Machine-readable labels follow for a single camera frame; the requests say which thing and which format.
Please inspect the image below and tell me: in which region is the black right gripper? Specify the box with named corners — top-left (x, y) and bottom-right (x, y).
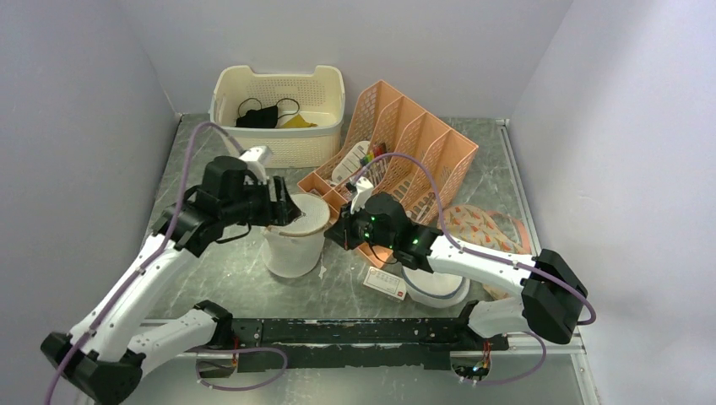
top-left (325, 199), bottom-right (396, 251)

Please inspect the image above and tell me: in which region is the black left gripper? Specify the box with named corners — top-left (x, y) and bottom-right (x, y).
top-left (223, 175), bottom-right (303, 226)

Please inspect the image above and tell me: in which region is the white mesh laundry bag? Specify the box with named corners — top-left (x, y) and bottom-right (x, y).
top-left (260, 193), bottom-right (330, 278)

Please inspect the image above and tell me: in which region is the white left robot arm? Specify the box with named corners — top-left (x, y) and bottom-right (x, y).
top-left (41, 156), bottom-right (301, 404)

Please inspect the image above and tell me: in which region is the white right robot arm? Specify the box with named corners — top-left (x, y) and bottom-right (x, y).
top-left (324, 192), bottom-right (588, 349)

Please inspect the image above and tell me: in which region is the cream plastic laundry basket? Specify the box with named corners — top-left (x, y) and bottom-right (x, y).
top-left (209, 65), bottom-right (345, 168)

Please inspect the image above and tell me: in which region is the orange patterned fabric bag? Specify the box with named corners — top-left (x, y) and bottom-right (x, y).
top-left (436, 204), bottom-right (529, 300)

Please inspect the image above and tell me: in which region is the white red card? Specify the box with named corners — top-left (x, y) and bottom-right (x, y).
top-left (362, 267), bottom-right (407, 301)

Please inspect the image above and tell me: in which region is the peach plastic desk organizer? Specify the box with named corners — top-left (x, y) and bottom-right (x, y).
top-left (296, 79), bottom-right (480, 270)

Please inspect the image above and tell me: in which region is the yellow cloth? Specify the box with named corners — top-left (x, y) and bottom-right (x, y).
top-left (280, 114), bottom-right (317, 129)

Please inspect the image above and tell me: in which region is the black face mask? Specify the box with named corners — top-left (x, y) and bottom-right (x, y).
top-left (235, 97), bottom-right (301, 129)

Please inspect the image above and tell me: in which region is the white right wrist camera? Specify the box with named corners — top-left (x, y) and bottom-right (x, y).
top-left (350, 177), bottom-right (374, 214)

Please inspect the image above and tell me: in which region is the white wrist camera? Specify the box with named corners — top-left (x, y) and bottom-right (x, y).
top-left (350, 177), bottom-right (374, 214)
top-left (239, 146), bottom-right (273, 184)

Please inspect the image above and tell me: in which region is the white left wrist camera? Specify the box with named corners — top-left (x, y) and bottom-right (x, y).
top-left (239, 146), bottom-right (273, 184)

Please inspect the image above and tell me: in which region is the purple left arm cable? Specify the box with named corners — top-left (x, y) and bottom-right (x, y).
top-left (43, 121), bottom-right (289, 405)

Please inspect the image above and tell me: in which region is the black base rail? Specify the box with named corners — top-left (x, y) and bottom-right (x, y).
top-left (201, 317), bottom-right (508, 372)

